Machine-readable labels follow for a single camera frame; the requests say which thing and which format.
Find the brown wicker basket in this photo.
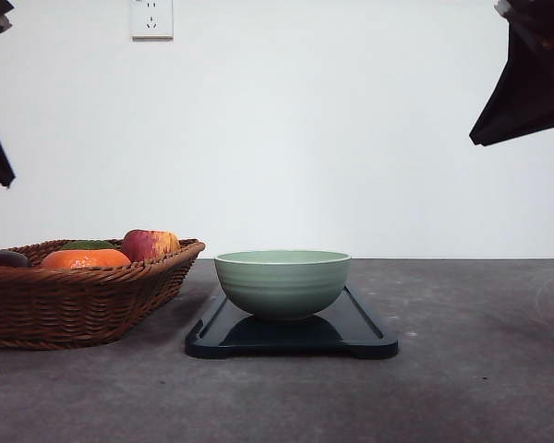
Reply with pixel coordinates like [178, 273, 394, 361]
[0, 238, 205, 350]

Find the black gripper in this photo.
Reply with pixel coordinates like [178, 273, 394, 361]
[470, 0, 554, 146]

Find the orange tangerine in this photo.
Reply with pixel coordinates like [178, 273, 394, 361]
[40, 249, 132, 269]

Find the dark blue rectangular tray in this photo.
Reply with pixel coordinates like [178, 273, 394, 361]
[185, 285, 399, 358]

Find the green ribbed bowl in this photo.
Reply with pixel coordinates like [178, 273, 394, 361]
[214, 249, 352, 320]

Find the green fruit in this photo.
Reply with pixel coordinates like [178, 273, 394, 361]
[61, 240, 116, 249]

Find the white wall socket left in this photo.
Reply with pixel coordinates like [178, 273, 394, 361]
[129, 0, 174, 42]

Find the dark purple fruit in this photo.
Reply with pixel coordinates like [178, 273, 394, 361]
[0, 250, 28, 268]

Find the red yellow apple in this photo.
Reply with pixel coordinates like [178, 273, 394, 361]
[121, 229, 181, 262]

